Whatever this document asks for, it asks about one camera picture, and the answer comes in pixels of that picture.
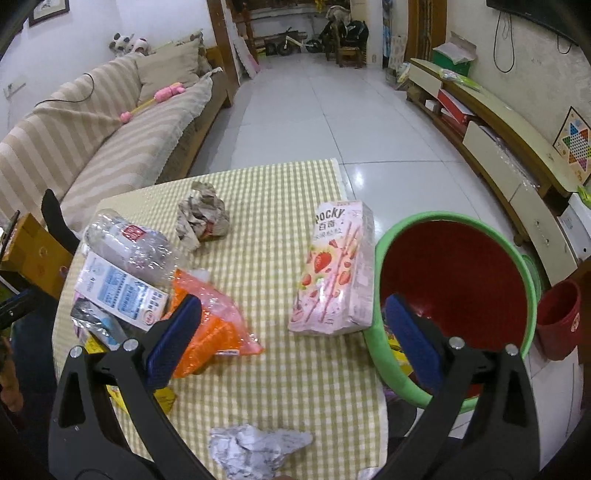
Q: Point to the yellow checked tablecloth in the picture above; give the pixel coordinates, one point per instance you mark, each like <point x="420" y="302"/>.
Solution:
<point x="286" y="369"/>

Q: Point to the pink toy stick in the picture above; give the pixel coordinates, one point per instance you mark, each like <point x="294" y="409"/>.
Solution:
<point x="161" y="94"/>

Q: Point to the white milk carton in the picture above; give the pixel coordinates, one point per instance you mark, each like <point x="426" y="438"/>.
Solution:
<point x="120" y="290"/>

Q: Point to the black wall television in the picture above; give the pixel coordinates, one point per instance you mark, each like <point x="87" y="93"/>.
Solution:
<point x="540" y="18"/>

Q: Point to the red flat box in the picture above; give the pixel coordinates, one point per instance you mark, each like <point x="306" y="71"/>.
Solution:
<point x="455" y="108"/>

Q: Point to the black and white plush toy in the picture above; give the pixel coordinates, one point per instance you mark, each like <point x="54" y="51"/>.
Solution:
<point x="131" y="44"/>

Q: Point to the crushed clear plastic bottle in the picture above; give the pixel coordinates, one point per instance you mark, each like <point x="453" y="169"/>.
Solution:
<point x="134" y="249"/>

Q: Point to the green basin with red inside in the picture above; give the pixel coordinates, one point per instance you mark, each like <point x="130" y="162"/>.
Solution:
<point x="457" y="272"/>

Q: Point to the orange plastic packet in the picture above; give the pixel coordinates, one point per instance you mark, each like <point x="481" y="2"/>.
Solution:
<point x="221" y="323"/>

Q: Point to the beige sofa cushion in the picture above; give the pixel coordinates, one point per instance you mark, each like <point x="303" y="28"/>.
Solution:
<point x="173" y="64"/>

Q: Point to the red plastic cup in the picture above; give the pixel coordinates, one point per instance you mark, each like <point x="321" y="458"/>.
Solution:
<point x="558" y="318"/>

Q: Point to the framed wall picture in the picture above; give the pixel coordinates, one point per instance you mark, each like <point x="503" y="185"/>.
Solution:
<point x="48" y="11"/>

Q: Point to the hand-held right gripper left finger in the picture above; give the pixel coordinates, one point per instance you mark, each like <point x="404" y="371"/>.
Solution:
<point x="173" y="339"/>

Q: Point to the crumpled brown paper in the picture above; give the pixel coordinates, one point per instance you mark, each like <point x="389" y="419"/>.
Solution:
<point x="203" y="217"/>

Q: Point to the white storage box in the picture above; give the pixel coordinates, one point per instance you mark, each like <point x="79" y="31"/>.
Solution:
<point x="577" y="226"/>

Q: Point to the pink strawberry biscuit box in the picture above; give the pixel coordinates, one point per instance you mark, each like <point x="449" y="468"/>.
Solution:
<point x="334" y="272"/>

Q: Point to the crumpled white paper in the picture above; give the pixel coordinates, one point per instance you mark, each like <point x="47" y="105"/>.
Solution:
<point x="254" y="450"/>

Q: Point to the wooden chair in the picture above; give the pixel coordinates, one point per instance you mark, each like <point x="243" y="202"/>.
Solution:
<point x="346" y="48"/>

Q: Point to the checkers game board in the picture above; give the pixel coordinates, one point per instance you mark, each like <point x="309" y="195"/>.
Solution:
<point x="575" y="143"/>

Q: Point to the green and white cardboard box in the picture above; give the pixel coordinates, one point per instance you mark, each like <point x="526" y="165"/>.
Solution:
<point x="455" y="55"/>

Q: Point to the yellow snack box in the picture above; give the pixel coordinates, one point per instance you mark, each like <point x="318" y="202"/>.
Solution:
<point x="161" y="399"/>

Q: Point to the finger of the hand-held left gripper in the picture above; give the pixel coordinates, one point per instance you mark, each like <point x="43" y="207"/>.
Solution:
<point x="60" y="221"/>

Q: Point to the small balance bike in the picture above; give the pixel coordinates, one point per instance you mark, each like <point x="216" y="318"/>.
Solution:
<point x="295" y="44"/>

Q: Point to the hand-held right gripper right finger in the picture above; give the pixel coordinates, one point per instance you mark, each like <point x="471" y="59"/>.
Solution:
<point x="413" y="341"/>

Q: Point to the wooden tv cabinet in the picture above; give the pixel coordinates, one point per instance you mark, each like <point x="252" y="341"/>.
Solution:
<point x="503" y="138"/>

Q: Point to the striped beige sofa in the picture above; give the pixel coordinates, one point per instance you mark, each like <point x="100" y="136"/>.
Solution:
<point x="106" y="138"/>

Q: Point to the brown cardboard box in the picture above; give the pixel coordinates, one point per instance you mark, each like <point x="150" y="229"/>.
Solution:
<point x="37" y="258"/>

